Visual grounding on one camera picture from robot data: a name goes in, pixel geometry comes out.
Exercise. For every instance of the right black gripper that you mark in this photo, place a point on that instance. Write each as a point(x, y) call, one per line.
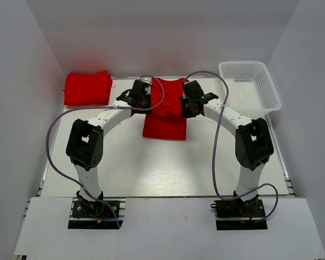
point(185, 114)

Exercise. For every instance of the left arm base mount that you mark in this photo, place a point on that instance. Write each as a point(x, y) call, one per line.
point(84, 218)

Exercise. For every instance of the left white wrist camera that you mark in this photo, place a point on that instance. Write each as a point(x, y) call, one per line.
point(147, 80)

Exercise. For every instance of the folded red t-shirt stack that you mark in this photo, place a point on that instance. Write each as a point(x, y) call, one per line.
point(82, 89)

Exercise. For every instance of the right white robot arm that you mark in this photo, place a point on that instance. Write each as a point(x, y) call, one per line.
point(253, 144)

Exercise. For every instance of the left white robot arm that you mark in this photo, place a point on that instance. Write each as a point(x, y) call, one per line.
point(85, 144)

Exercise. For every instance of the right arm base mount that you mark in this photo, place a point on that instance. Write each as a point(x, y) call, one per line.
point(236, 215)

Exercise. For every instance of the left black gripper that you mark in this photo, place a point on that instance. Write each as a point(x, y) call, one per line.
point(148, 97)

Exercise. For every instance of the white plastic basket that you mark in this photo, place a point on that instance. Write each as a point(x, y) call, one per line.
point(250, 88)

